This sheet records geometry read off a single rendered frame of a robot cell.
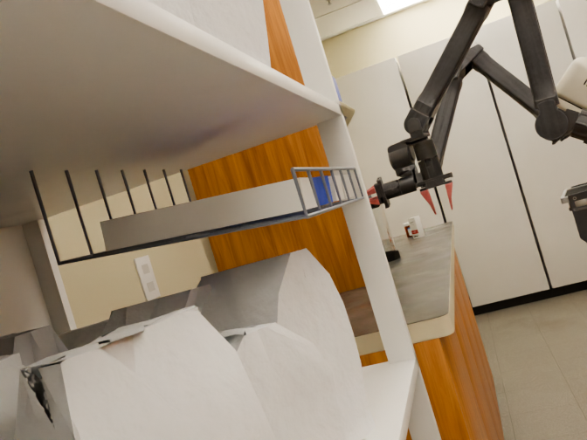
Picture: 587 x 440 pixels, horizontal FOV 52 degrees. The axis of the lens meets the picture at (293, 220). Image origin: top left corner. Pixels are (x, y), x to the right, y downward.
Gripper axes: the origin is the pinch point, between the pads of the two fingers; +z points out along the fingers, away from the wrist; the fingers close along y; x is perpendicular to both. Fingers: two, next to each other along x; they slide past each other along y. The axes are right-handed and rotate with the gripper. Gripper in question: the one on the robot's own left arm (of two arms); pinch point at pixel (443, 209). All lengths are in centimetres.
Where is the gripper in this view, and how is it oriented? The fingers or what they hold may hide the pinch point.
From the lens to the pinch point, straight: 171.3
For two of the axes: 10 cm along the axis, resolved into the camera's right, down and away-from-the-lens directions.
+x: -2.6, 0.9, -9.6
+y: -9.2, 2.8, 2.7
